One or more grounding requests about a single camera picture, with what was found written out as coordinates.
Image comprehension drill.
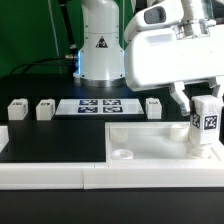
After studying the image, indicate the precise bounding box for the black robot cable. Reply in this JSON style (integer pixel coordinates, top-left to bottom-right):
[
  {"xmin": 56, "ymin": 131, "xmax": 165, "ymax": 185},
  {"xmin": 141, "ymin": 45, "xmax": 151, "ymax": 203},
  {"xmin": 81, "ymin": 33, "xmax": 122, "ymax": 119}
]
[{"xmin": 9, "ymin": 0, "xmax": 80, "ymax": 76}]

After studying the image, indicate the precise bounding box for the white square table top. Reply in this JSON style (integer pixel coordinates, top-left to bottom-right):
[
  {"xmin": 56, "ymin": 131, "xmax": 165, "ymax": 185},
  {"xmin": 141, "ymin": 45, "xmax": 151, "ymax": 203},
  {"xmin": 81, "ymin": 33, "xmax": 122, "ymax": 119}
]
[{"xmin": 105, "ymin": 122, "xmax": 224, "ymax": 164}]

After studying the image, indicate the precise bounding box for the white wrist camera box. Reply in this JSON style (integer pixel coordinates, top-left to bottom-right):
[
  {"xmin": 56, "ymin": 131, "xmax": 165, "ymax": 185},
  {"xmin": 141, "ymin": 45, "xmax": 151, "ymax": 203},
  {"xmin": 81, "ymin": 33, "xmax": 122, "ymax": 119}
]
[{"xmin": 124, "ymin": 0, "xmax": 184, "ymax": 43}]

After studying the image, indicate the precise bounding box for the white marker base plate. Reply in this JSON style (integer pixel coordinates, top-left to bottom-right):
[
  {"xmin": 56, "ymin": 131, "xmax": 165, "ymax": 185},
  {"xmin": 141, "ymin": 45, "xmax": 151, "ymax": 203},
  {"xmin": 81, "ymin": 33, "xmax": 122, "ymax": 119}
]
[{"xmin": 56, "ymin": 99, "xmax": 143, "ymax": 115}]

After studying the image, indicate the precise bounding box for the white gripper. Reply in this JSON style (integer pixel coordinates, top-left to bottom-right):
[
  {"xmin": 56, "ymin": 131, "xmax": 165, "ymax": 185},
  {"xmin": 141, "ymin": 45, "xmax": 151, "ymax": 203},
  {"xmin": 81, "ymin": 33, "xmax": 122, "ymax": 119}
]
[{"xmin": 125, "ymin": 25, "xmax": 224, "ymax": 116}]

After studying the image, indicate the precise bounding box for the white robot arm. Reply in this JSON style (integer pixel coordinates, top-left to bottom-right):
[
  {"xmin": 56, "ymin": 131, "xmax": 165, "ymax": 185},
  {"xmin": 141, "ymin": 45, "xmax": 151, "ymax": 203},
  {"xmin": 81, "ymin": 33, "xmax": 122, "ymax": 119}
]
[{"xmin": 74, "ymin": 0, "xmax": 224, "ymax": 116}]

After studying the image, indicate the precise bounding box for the white U-shaped obstacle fence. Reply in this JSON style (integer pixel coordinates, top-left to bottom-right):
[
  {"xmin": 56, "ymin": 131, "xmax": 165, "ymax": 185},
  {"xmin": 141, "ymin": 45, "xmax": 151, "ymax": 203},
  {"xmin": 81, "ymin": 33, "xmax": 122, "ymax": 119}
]
[{"xmin": 0, "ymin": 120, "xmax": 224, "ymax": 190}]

